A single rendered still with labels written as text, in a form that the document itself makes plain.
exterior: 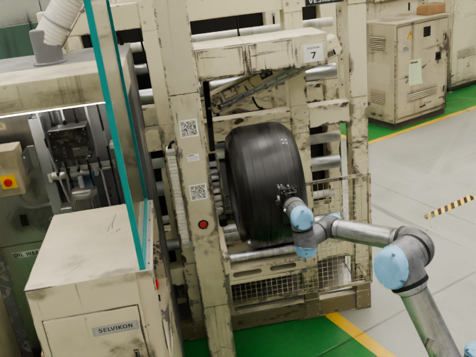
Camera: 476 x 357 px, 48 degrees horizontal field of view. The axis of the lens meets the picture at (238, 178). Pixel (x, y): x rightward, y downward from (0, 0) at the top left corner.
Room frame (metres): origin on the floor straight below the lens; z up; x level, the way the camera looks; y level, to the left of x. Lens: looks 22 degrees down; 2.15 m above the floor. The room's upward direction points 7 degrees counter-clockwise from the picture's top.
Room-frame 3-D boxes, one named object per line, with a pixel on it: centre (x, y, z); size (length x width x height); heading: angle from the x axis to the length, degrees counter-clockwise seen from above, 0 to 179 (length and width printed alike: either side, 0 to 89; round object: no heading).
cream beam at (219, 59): (2.56, -0.16, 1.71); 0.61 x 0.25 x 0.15; 96
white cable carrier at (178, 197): (2.17, 0.27, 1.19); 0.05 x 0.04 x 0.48; 6
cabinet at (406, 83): (6.54, -2.21, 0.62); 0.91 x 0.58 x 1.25; 118
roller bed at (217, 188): (2.61, 0.19, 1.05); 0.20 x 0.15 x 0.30; 96
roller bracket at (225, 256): (2.24, 0.11, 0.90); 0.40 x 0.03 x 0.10; 6
